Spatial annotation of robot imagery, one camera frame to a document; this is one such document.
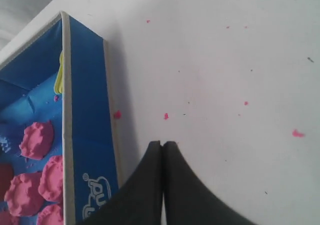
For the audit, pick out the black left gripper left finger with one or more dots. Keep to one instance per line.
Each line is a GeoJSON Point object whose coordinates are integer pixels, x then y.
{"type": "Point", "coordinates": [139, 201]}

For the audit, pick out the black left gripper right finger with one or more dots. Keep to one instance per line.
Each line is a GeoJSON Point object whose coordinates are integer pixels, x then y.
{"type": "Point", "coordinates": [187, 200]}

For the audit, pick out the pink sand lump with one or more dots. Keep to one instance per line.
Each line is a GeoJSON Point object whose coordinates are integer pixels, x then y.
{"type": "Point", "coordinates": [22, 197]}
{"type": "Point", "coordinates": [37, 140]}
{"type": "Point", "coordinates": [51, 180]}
{"type": "Point", "coordinates": [51, 215]}

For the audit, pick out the blue cardboard box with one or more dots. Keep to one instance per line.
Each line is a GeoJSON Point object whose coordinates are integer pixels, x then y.
{"type": "Point", "coordinates": [81, 115]}

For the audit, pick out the yellow plastic mould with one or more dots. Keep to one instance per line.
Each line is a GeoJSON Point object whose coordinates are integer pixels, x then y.
{"type": "Point", "coordinates": [59, 81]}

